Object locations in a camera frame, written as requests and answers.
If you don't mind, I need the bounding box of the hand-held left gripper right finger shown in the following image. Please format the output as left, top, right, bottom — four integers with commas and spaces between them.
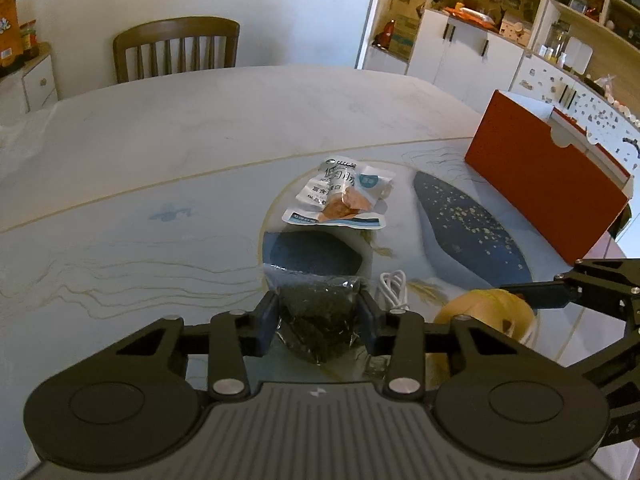
356, 289, 569, 403

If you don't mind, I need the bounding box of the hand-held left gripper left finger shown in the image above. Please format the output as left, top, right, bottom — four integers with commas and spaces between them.
105, 290, 281, 402

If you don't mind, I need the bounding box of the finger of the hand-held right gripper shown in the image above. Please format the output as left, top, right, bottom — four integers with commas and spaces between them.
569, 295, 640, 387
499, 257, 640, 310

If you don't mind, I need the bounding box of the dark dried seaweed bag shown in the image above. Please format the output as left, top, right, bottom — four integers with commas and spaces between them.
262, 262, 382, 367

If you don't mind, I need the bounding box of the yellow spotted pig toy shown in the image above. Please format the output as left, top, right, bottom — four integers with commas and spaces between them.
432, 288, 539, 376

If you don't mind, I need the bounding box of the red cardboard box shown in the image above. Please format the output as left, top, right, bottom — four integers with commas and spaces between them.
463, 88, 633, 265

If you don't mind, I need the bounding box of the white patterned desktop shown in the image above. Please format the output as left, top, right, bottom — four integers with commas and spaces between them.
0, 64, 640, 480

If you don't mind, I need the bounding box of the white snack packet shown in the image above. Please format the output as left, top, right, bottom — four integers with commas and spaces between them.
280, 154, 397, 231

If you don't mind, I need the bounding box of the orange packet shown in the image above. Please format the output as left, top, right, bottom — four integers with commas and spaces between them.
442, 3, 499, 26

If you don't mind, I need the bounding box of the red bottle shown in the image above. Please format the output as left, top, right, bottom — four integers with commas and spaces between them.
372, 19, 397, 52

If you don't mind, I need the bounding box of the printed cardboard carton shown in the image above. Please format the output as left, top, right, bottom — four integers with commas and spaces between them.
387, 12, 422, 59

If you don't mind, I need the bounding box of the brown wooden chair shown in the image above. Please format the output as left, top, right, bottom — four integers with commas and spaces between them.
112, 16, 241, 85

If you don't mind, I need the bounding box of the small white cabinet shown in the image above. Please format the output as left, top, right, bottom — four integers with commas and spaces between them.
0, 42, 59, 127

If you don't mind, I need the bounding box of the glass jar with red label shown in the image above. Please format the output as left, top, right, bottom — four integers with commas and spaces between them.
20, 19, 39, 57

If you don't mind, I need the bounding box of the orange snack box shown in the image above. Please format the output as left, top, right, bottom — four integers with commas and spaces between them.
0, 0, 21, 69

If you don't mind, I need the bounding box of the white coiled cable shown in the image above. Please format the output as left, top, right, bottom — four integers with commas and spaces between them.
379, 269, 410, 312

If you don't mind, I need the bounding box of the white wall cabinet unit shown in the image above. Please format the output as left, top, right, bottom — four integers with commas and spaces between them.
354, 0, 640, 196

